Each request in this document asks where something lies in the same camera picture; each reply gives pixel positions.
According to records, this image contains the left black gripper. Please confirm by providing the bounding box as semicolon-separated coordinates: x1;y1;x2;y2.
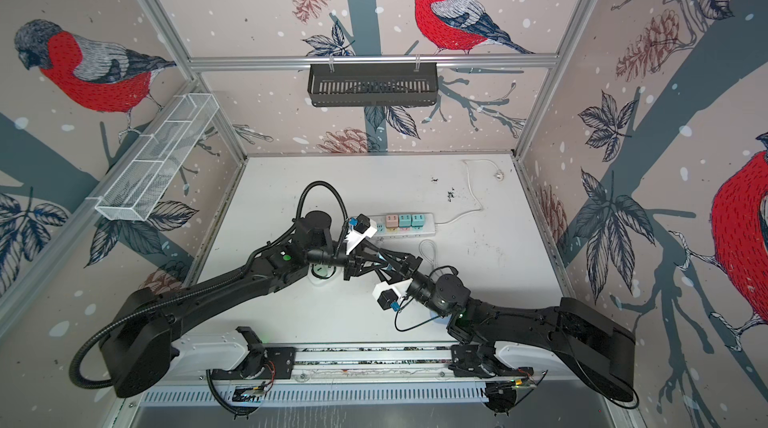
307;241;389;282

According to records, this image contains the long white power strip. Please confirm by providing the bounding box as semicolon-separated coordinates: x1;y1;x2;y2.
370;213;436;239

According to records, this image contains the white square socket cube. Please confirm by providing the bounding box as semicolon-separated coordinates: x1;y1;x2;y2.
309;265;337;284

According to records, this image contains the pink charger plug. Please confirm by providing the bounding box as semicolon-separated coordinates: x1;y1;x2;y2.
385;214;400;230

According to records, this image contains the teal charger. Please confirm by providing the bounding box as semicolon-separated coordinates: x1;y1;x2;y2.
411;214;426;228
398;214;412;228

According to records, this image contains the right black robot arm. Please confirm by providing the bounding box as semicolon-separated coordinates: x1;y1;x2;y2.
373;271;636;409

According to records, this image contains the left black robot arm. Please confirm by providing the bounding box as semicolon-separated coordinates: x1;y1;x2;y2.
68;211;422;398

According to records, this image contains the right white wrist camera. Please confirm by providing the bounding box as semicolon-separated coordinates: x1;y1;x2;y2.
372;280;411;312

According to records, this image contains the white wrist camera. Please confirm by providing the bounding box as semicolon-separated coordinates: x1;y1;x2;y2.
372;280;411;312
345;214;378;254

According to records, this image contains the blue cube white cable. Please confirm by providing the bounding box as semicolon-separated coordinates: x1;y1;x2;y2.
418;238;442;267

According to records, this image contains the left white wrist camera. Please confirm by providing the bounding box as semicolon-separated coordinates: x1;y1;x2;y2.
345;214;378;254

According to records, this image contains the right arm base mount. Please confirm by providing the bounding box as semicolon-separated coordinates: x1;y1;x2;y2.
448;344;535;379

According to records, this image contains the white power strip cable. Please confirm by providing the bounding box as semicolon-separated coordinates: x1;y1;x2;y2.
433;159;500;226

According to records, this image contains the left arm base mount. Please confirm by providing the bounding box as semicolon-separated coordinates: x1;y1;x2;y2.
211;326;297;381

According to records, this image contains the black wall basket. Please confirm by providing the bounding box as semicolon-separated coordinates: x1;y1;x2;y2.
307;62;439;108

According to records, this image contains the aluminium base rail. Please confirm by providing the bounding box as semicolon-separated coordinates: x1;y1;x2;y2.
125;340;619;387

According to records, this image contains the white wire mesh basket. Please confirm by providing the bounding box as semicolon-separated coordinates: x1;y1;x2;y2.
95;93;219;221

